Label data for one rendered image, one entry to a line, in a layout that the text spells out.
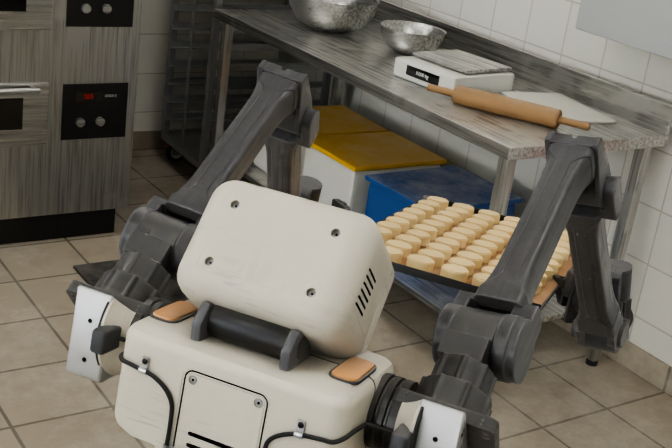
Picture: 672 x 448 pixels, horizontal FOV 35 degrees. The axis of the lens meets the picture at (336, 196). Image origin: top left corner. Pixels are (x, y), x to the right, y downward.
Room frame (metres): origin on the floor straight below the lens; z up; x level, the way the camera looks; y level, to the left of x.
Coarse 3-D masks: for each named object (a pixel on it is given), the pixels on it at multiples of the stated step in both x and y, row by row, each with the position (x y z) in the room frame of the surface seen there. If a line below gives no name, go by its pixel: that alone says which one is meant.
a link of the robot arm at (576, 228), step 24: (576, 216) 1.46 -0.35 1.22; (600, 216) 1.45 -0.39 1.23; (576, 240) 1.49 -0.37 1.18; (600, 240) 1.49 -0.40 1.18; (576, 264) 1.52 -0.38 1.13; (600, 264) 1.51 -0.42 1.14; (576, 288) 1.56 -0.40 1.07; (600, 288) 1.53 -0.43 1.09; (600, 312) 1.56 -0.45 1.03; (576, 336) 1.62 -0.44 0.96; (600, 336) 1.61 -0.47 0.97
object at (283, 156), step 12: (312, 108) 1.62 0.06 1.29; (312, 120) 1.60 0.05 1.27; (276, 132) 1.64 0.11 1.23; (288, 132) 1.64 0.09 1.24; (300, 132) 1.61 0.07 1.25; (312, 132) 1.62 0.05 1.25; (276, 144) 1.64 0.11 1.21; (288, 144) 1.63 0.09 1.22; (300, 144) 1.63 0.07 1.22; (276, 156) 1.66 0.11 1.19; (288, 156) 1.65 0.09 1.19; (300, 156) 1.71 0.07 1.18; (276, 168) 1.68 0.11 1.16; (288, 168) 1.67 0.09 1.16; (300, 168) 1.73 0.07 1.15; (276, 180) 1.70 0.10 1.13; (288, 180) 1.69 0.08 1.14; (288, 192) 1.71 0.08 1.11
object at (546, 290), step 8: (496, 224) 2.21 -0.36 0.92; (432, 240) 1.97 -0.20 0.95; (424, 248) 1.90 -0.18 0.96; (464, 248) 1.96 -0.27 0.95; (504, 248) 2.01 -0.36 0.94; (568, 264) 1.98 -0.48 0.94; (432, 272) 1.75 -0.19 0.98; (480, 272) 1.81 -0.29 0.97; (560, 272) 1.91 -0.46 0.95; (552, 280) 1.84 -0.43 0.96; (544, 288) 1.78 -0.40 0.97; (552, 288) 1.79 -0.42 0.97; (536, 296) 1.72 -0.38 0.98; (544, 296) 1.73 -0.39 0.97
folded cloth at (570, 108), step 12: (516, 96) 3.61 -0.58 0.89; (528, 96) 3.64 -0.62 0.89; (540, 96) 3.66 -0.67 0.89; (552, 96) 3.69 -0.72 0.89; (564, 96) 3.72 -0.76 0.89; (564, 108) 3.53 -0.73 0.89; (576, 108) 3.56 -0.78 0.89; (588, 108) 3.58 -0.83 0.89; (588, 120) 3.41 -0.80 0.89; (600, 120) 3.44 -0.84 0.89; (612, 120) 3.46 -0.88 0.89
